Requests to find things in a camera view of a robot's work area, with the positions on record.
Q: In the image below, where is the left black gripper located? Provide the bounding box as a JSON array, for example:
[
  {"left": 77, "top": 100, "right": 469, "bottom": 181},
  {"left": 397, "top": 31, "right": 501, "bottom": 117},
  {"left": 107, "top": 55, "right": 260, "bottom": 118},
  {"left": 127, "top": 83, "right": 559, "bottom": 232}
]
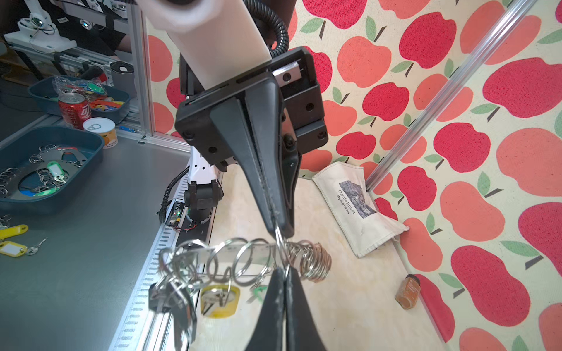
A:
[{"left": 174, "top": 48, "right": 328, "bottom": 238}]

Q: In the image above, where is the beige printed tote bag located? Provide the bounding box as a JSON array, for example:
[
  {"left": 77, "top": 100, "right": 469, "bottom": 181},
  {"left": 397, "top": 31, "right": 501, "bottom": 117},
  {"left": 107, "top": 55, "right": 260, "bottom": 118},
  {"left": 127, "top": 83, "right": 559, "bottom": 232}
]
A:
[{"left": 313, "top": 162, "right": 409, "bottom": 258}]

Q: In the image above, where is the dark teal tray far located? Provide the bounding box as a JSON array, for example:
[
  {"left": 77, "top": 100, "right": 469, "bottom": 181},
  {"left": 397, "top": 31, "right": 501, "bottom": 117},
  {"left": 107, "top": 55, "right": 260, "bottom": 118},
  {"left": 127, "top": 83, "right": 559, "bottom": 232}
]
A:
[{"left": 28, "top": 76, "right": 131, "bottom": 124}]

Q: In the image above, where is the dark teal tray near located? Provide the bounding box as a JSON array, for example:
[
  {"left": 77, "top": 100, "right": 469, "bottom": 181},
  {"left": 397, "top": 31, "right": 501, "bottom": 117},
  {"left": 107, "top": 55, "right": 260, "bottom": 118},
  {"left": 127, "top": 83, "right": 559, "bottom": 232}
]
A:
[{"left": 1, "top": 127, "right": 104, "bottom": 216}]

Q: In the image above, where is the green key tag lower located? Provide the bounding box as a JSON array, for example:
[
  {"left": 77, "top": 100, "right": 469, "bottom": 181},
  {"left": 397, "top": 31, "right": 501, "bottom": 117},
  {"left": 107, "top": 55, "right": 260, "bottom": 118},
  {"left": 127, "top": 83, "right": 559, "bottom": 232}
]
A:
[{"left": 247, "top": 285, "right": 268, "bottom": 304}]

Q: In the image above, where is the front aluminium rail base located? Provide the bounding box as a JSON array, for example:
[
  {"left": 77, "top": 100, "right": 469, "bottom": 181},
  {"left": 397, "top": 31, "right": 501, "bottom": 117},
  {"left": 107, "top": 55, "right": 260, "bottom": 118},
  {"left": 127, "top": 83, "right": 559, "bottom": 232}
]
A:
[{"left": 107, "top": 166, "right": 225, "bottom": 351}]

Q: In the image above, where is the yellow key tag on table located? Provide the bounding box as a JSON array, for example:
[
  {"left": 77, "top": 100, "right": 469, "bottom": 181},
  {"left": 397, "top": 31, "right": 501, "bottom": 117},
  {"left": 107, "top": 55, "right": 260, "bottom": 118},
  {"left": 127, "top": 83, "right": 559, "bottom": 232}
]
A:
[{"left": 0, "top": 225, "right": 29, "bottom": 241}]

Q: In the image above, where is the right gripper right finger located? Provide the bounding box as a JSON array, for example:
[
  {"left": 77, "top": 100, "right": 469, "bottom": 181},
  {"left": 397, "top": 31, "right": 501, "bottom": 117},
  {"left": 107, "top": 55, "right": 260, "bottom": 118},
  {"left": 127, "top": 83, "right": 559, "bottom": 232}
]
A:
[{"left": 285, "top": 267, "right": 326, "bottom": 351}]

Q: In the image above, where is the spare key organizer plate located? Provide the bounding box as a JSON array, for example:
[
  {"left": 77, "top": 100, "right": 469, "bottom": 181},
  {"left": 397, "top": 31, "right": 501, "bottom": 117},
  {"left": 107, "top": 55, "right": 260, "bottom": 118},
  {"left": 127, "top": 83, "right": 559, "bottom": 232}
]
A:
[{"left": 1, "top": 144, "right": 88, "bottom": 200}]

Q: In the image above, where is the red soda can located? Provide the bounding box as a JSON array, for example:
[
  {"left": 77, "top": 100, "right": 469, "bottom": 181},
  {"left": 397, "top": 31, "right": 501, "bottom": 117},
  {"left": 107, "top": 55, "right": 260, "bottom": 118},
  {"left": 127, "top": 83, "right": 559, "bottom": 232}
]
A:
[{"left": 58, "top": 92, "right": 92, "bottom": 130}]

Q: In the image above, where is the metal key organizer plate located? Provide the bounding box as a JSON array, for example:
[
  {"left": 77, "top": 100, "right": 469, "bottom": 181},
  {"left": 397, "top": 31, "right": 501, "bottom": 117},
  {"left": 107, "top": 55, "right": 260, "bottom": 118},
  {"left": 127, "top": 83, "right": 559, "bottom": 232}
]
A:
[{"left": 158, "top": 238, "right": 332, "bottom": 289}]

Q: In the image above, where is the small amber bottle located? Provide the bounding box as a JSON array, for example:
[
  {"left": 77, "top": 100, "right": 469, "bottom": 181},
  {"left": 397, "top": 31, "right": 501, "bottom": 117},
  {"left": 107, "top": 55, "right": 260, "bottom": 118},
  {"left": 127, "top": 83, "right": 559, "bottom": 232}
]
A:
[{"left": 395, "top": 274, "right": 421, "bottom": 310}]

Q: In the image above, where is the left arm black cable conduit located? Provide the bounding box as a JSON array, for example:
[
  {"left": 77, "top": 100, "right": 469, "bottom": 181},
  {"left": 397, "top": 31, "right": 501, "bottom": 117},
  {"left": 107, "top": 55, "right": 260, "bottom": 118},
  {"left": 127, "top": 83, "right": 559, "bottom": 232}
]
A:
[{"left": 243, "top": 0, "right": 291, "bottom": 59}]

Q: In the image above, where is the dark teal tray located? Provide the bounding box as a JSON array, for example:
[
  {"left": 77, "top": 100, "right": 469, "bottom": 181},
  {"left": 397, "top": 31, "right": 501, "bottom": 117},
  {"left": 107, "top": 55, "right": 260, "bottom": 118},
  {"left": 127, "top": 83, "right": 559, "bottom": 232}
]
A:
[
  {"left": 1, "top": 127, "right": 104, "bottom": 216},
  {"left": 28, "top": 76, "right": 131, "bottom": 124}
]

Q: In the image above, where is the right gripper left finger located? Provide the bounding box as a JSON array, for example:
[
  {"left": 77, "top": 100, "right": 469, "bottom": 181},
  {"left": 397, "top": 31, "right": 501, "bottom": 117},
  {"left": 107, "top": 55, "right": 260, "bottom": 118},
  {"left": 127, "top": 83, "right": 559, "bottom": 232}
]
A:
[{"left": 245, "top": 268, "right": 285, "bottom": 351}]

